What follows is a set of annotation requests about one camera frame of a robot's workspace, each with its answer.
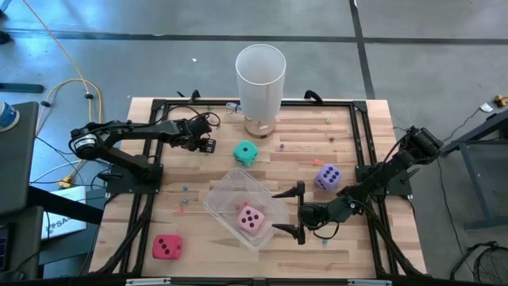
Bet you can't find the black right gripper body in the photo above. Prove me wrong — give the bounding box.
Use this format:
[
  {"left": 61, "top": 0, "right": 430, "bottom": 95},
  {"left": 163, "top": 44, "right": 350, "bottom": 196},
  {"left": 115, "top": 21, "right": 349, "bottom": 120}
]
[{"left": 296, "top": 181, "right": 347, "bottom": 245}]

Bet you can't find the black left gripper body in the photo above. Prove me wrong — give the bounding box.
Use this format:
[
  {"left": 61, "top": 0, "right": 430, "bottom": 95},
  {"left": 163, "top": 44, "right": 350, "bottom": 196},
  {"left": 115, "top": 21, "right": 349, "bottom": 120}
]
[{"left": 175, "top": 118, "right": 214, "bottom": 152}]

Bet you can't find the large purple foam die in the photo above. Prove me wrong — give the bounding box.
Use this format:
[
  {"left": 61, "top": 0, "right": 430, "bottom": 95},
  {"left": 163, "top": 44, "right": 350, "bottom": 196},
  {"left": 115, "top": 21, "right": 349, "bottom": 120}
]
[{"left": 314, "top": 163, "right": 343, "bottom": 191}]

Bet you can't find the large teal foam die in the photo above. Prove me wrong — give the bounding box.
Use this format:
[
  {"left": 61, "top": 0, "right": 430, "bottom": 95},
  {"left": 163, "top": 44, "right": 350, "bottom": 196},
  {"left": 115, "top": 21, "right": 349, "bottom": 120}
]
[{"left": 232, "top": 140, "right": 260, "bottom": 168}]

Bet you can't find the large pink foam die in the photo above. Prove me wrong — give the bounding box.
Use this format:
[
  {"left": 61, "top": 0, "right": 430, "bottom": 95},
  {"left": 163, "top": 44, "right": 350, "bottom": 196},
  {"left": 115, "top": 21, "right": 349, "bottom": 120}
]
[{"left": 237, "top": 205, "right": 266, "bottom": 236}]

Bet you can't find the clear plastic bin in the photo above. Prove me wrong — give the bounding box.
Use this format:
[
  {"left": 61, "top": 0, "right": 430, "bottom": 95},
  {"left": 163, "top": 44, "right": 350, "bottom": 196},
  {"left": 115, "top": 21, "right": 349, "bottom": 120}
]
[{"left": 202, "top": 167, "right": 291, "bottom": 252}]

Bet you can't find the large red foam die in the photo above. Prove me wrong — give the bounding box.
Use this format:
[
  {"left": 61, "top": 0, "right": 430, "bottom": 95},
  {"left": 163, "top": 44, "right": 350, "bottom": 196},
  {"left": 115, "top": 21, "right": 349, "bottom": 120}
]
[{"left": 152, "top": 234, "right": 184, "bottom": 261}]

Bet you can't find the white shade wooden base lamp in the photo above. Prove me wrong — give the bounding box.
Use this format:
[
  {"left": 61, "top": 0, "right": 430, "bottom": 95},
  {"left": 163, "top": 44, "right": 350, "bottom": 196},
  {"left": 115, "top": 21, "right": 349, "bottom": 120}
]
[{"left": 235, "top": 43, "right": 287, "bottom": 140}]

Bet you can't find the black desk beam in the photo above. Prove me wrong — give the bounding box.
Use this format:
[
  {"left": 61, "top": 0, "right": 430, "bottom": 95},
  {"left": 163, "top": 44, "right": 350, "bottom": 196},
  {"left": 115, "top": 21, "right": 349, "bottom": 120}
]
[{"left": 27, "top": 185, "right": 105, "bottom": 226}]

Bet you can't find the white printed box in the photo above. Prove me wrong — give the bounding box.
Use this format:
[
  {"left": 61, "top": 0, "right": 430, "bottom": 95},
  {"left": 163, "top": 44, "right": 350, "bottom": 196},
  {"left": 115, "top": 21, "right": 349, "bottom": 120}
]
[{"left": 40, "top": 185, "right": 88, "bottom": 240}]

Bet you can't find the grey metal table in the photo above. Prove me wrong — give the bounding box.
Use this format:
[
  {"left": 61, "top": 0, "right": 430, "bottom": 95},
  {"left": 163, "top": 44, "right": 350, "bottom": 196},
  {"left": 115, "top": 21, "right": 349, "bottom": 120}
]
[{"left": 437, "top": 109, "right": 508, "bottom": 231}]

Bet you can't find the black floor foot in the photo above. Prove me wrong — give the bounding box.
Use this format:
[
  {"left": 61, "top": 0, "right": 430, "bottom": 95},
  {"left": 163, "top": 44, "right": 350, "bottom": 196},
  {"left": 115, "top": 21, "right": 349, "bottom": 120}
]
[{"left": 0, "top": 82, "right": 44, "bottom": 95}]

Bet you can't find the dark grey desk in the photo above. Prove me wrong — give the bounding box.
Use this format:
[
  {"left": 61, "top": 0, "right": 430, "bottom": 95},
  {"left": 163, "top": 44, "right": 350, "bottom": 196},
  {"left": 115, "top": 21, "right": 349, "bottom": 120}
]
[{"left": 0, "top": 101, "right": 40, "bottom": 215}]

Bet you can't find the blue and white canister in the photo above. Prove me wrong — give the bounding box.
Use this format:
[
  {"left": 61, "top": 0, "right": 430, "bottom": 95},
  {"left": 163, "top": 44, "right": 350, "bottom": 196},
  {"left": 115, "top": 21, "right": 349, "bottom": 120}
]
[{"left": 0, "top": 101, "right": 20, "bottom": 132}]

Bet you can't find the black equipment box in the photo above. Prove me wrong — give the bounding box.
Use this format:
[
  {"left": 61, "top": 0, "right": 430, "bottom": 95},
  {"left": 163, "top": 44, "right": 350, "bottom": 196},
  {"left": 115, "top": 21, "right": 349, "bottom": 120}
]
[{"left": 0, "top": 205, "right": 44, "bottom": 281}]

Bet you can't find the black aluminium frame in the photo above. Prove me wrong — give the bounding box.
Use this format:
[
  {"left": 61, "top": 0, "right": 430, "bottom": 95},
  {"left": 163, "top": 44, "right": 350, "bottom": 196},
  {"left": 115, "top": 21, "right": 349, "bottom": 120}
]
[{"left": 89, "top": 97, "right": 429, "bottom": 286}]

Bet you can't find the yellow extension cable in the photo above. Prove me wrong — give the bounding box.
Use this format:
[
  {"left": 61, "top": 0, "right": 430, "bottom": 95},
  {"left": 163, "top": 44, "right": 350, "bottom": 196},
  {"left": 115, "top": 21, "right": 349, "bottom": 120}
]
[{"left": 21, "top": 0, "right": 105, "bottom": 190}]

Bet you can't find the white floor cable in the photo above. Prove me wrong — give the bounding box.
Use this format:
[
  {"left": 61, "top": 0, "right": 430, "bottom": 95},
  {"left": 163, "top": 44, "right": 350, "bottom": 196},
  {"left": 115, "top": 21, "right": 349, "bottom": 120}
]
[{"left": 30, "top": 157, "right": 108, "bottom": 184}]

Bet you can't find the black wire mesh fan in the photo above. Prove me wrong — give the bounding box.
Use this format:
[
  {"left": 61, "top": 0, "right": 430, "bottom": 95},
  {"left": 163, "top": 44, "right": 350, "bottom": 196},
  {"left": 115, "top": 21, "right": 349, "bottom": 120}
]
[{"left": 473, "top": 243, "right": 508, "bottom": 285}]

